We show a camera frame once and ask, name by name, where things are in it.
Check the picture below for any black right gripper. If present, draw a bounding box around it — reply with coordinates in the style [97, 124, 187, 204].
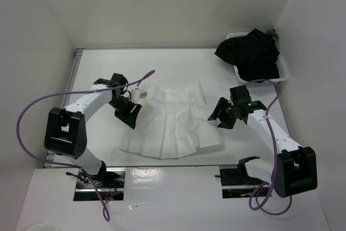
[207, 96, 238, 130]

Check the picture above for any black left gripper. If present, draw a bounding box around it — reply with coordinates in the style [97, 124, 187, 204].
[108, 96, 142, 129]

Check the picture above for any white pleated skirt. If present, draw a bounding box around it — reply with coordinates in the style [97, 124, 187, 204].
[118, 83, 223, 160]

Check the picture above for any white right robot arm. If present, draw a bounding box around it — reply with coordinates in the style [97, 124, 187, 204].
[208, 85, 318, 198]

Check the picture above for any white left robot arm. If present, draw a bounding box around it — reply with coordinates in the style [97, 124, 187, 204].
[44, 73, 147, 188]

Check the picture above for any black skirt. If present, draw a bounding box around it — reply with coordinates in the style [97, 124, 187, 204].
[215, 29, 280, 82]

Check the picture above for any white plastic basket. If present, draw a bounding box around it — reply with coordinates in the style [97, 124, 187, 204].
[226, 29, 290, 83]

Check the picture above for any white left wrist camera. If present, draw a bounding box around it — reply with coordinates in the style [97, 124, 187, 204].
[130, 88, 147, 103]

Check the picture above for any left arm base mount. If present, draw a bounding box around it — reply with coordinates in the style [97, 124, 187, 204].
[65, 168, 125, 201]

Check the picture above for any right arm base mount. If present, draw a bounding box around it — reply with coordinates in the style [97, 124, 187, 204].
[215, 165, 263, 199]

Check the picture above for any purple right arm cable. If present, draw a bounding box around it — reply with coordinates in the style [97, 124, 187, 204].
[248, 79, 294, 216]

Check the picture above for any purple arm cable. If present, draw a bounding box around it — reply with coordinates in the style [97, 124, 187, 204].
[248, 79, 294, 216]
[16, 69, 156, 222]

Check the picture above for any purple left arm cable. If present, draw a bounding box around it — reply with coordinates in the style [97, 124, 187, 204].
[16, 69, 156, 222]

